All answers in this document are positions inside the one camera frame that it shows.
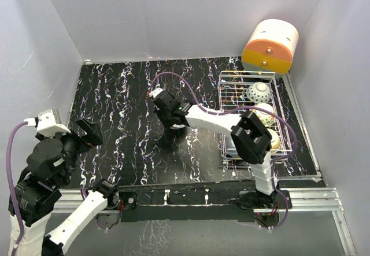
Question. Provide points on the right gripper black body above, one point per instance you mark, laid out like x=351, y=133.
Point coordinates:
x=165, y=117

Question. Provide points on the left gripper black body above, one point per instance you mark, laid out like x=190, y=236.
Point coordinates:
x=91, y=137

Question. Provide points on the orange blue floral bowl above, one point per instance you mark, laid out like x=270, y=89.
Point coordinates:
x=177, y=126

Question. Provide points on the blue patterned bowl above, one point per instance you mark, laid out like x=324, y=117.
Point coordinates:
x=259, y=92

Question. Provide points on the orange green leaf bowl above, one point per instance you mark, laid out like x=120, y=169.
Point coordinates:
x=267, y=119

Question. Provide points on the yellow dotted bowl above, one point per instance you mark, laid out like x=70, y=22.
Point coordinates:
x=275, y=140

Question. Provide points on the red rimmed grey bowl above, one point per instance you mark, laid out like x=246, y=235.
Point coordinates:
x=230, y=147

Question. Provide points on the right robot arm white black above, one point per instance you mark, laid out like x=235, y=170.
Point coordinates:
x=249, y=135

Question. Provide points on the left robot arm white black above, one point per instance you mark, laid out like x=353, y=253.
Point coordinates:
x=50, y=167

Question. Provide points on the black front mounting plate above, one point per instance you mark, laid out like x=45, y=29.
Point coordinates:
x=217, y=200

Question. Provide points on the pink yellow drawer cabinet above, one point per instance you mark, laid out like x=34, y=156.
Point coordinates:
x=271, y=47

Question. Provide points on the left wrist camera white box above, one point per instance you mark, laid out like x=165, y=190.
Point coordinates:
x=49, y=123

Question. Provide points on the white wire dish rack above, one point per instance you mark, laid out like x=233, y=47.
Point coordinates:
x=232, y=88

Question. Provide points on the aluminium frame rail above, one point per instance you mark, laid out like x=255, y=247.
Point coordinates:
x=137, y=150

